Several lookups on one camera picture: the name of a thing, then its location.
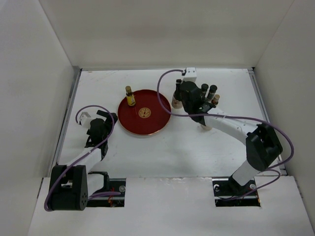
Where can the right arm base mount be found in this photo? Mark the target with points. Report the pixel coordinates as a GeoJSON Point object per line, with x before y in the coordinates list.
{"type": "Point", "coordinates": [228, 194]}

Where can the small black cap spice bottle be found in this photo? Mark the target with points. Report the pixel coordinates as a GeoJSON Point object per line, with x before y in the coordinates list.
{"type": "Point", "coordinates": [204, 89]}

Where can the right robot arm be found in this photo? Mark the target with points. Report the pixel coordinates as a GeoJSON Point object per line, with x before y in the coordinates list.
{"type": "Point", "coordinates": [261, 142]}

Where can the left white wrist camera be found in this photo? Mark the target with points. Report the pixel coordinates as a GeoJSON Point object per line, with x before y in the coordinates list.
{"type": "Point", "coordinates": [85, 120]}

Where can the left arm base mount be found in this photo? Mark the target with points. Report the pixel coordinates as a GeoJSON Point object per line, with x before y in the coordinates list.
{"type": "Point", "coordinates": [104, 191]}

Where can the round black cap jar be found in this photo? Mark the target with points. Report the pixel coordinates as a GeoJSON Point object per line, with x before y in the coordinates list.
{"type": "Point", "coordinates": [176, 102]}

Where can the round red lacquer tray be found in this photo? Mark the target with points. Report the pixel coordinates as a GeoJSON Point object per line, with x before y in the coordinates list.
{"type": "Point", "coordinates": [149, 115]}

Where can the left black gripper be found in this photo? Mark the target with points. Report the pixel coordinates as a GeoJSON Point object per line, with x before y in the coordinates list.
{"type": "Point", "coordinates": [109, 120]}

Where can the yellow label bottle cork cap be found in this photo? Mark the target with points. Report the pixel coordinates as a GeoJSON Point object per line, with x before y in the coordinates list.
{"type": "Point", "coordinates": [130, 96]}

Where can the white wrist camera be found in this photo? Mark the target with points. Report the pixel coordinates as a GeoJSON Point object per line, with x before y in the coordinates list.
{"type": "Point", "coordinates": [189, 74]}
{"type": "Point", "coordinates": [85, 120]}

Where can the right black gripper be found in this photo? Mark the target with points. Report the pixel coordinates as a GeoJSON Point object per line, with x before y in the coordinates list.
{"type": "Point", "coordinates": [178, 89]}

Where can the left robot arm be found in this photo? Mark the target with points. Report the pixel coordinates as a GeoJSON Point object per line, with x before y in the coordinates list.
{"type": "Point", "coordinates": [74, 184]}

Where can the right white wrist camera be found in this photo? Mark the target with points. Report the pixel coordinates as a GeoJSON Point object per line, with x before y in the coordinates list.
{"type": "Point", "coordinates": [189, 74]}

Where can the yellow cap white powder jar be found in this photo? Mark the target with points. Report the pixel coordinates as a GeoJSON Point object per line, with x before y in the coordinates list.
{"type": "Point", "coordinates": [207, 128]}

